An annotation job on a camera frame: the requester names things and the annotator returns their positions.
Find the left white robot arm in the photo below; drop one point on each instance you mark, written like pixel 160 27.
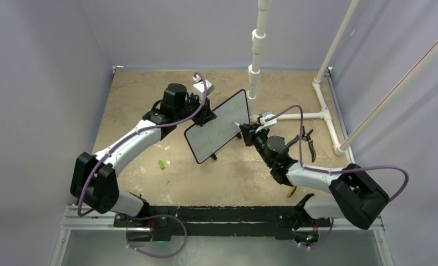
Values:
pixel 94 180

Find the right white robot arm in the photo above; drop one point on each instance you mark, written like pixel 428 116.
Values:
pixel 351 193

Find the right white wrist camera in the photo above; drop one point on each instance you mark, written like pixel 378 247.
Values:
pixel 265 121

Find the yellow-handled pliers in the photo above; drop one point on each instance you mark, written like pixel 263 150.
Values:
pixel 291 192

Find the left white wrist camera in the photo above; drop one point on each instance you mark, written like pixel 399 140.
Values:
pixel 202 89

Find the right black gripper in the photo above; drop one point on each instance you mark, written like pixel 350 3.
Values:
pixel 249 134

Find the black-handled wire stripper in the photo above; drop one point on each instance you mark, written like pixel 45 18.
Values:
pixel 307 138

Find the small black-framed whiteboard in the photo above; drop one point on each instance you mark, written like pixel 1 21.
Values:
pixel 205 141

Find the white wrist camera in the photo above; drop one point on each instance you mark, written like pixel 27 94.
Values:
pixel 202 89
pixel 265 121

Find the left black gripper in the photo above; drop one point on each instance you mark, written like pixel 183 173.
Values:
pixel 206 115

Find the white PVC pipe frame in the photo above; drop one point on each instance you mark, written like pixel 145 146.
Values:
pixel 385 74

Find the green marker cap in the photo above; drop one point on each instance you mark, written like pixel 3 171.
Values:
pixel 161 164

